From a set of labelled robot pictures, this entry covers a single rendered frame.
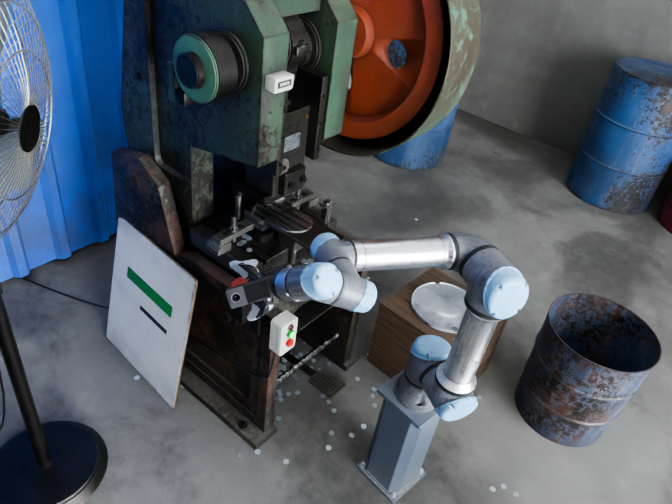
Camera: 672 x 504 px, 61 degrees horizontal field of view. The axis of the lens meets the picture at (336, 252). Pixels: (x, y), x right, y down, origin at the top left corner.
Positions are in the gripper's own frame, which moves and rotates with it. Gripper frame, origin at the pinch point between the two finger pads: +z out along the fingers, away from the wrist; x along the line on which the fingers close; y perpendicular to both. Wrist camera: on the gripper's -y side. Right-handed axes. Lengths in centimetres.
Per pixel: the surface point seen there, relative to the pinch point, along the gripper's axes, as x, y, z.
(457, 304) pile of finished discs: -43, 109, 29
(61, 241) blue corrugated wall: 32, 7, 166
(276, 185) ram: 24, 39, 27
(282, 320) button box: -17.0, 25.0, 25.0
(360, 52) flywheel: 58, 76, 10
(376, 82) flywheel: 47, 81, 11
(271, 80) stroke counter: 49, 26, -5
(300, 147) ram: 33, 49, 21
